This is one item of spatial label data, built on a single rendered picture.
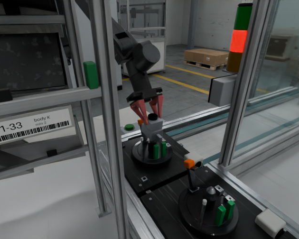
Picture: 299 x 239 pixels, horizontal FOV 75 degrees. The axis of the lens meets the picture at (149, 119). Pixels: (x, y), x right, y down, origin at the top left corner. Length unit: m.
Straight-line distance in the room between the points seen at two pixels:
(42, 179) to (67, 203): 0.17
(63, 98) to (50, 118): 0.03
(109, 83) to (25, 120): 0.11
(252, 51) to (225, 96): 0.12
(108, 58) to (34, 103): 0.10
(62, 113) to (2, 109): 0.06
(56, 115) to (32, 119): 0.02
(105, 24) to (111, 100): 0.09
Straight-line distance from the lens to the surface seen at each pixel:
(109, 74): 0.26
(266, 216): 0.56
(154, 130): 0.59
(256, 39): 0.54
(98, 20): 0.24
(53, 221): 0.70
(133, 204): 0.56
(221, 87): 0.55
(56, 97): 0.25
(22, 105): 0.25
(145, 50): 0.56
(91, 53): 3.76
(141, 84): 0.59
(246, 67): 0.55
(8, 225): 0.75
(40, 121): 0.26
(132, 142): 0.74
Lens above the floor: 1.39
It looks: 28 degrees down
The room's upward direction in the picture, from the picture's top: straight up
